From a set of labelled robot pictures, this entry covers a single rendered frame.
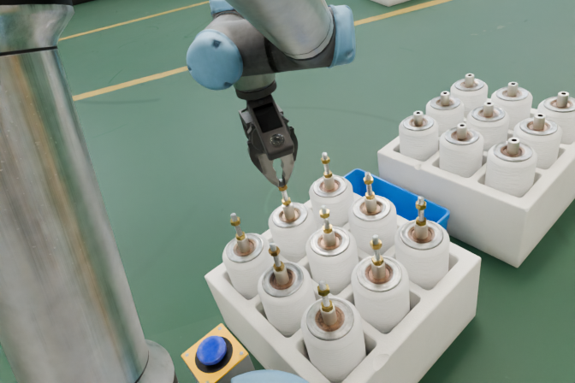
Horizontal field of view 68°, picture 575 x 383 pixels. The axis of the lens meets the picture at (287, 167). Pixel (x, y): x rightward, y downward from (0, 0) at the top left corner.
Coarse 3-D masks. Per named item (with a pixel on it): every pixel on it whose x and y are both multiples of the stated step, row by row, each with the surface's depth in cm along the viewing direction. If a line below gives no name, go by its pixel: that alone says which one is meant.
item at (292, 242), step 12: (312, 216) 88; (276, 228) 86; (288, 228) 85; (300, 228) 85; (312, 228) 88; (276, 240) 88; (288, 240) 86; (300, 240) 86; (288, 252) 88; (300, 252) 88
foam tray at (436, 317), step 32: (320, 224) 95; (224, 288) 85; (352, 288) 79; (416, 288) 77; (448, 288) 75; (224, 320) 97; (256, 320) 78; (416, 320) 72; (448, 320) 80; (256, 352) 87; (288, 352) 71; (384, 352) 68; (416, 352) 75
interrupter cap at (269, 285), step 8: (288, 264) 77; (272, 272) 76; (288, 272) 76; (296, 272) 75; (264, 280) 75; (272, 280) 75; (288, 280) 75; (296, 280) 74; (264, 288) 74; (272, 288) 74; (280, 288) 73; (288, 288) 73; (296, 288) 72; (272, 296) 72; (280, 296) 72
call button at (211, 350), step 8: (216, 336) 59; (200, 344) 59; (208, 344) 58; (216, 344) 58; (224, 344) 58; (200, 352) 57; (208, 352) 57; (216, 352) 57; (224, 352) 57; (200, 360) 57; (208, 360) 56; (216, 360) 56
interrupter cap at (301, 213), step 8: (280, 208) 91; (296, 208) 90; (304, 208) 89; (272, 216) 89; (280, 216) 88; (296, 216) 88; (304, 216) 87; (280, 224) 86; (288, 224) 86; (296, 224) 85
